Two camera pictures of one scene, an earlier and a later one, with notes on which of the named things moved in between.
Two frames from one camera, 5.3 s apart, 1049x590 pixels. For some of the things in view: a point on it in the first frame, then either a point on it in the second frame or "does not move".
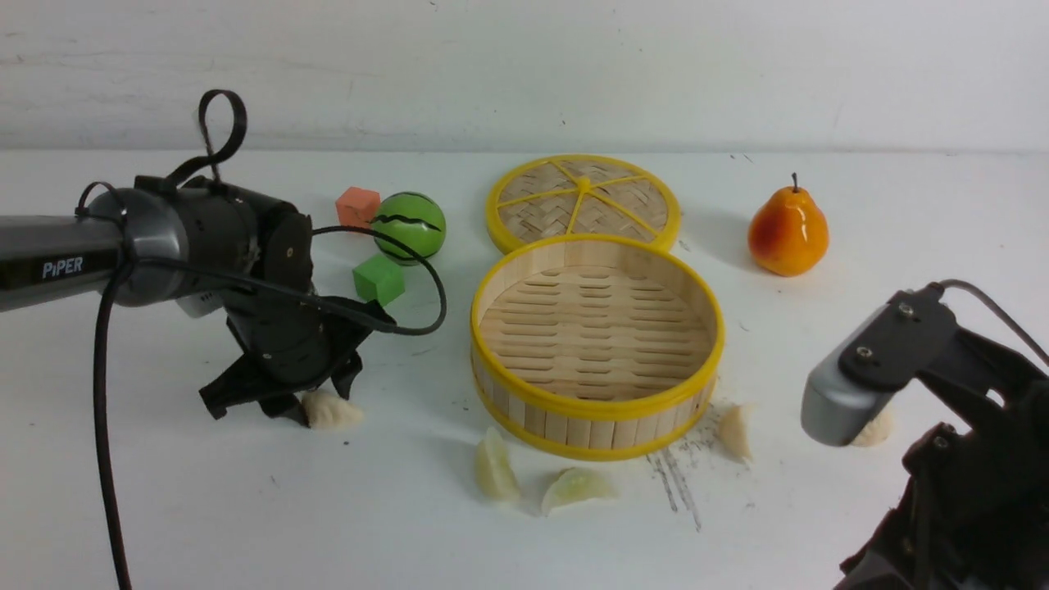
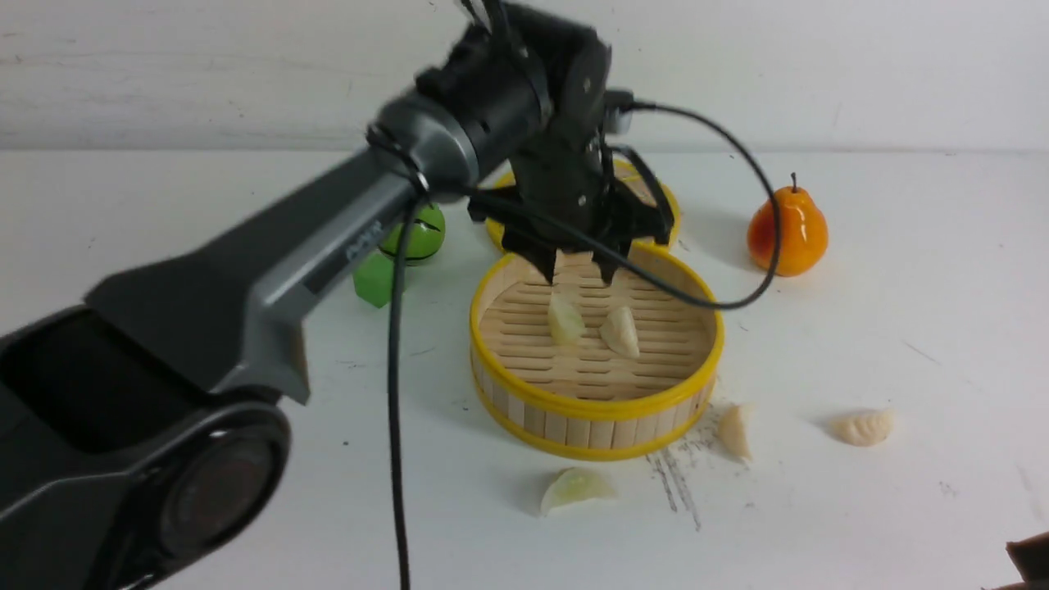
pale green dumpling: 574,484 does not move
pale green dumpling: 495,474 to 566,323
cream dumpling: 733,433 does not move
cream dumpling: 875,433 does not move
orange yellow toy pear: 788,234 does not move
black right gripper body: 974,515 to 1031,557
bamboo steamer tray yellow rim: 597,347 does not move
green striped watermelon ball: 413,220 does not move
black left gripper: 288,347 to 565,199
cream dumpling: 324,410 to 619,331
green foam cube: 379,278 does not move
